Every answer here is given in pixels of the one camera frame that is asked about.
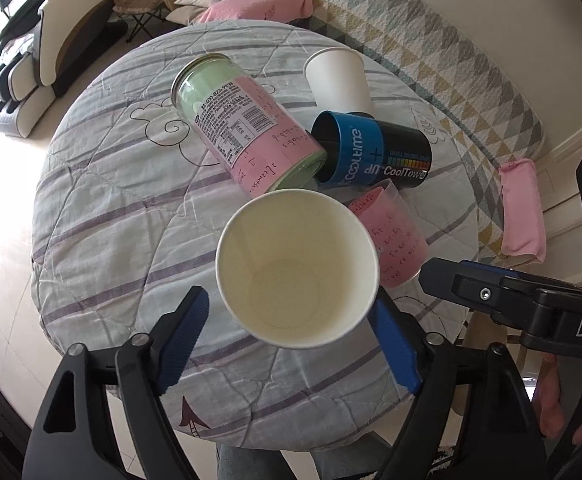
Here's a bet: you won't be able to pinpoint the white paper cup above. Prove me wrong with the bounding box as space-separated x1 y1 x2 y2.
303 47 376 117
215 188 380 349

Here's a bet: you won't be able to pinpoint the pink clear plastic cup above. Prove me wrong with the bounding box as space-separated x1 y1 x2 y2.
348 179 428 288

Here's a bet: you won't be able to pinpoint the person right hand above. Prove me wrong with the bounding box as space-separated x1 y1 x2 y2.
532 353 582 445

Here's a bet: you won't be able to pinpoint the small pink towel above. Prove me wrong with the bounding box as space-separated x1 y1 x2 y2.
499 158 547 262

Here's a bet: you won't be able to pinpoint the blue jeans legs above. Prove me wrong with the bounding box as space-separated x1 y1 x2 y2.
216 431 392 479

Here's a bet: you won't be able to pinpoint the striped grey table cloth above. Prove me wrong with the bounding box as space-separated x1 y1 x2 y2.
30 19 480 453

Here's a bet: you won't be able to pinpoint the blue black CoolTowel canister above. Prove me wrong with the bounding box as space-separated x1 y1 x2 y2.
310 110 432 188

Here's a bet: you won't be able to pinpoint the green pink label canister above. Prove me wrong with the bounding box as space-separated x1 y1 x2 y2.
170 53 327 198

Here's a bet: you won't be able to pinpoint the triangle pattern quilted sofa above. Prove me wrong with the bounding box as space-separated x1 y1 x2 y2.
308 0 544 263

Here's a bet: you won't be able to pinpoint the white massage chair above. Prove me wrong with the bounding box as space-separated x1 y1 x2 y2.
0 0 128 138

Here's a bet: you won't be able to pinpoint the folding camp stool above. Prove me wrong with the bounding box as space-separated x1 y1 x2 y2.
113 0 174 44

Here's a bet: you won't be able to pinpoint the pink blanket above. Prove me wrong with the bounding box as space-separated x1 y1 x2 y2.
194 0 314 24

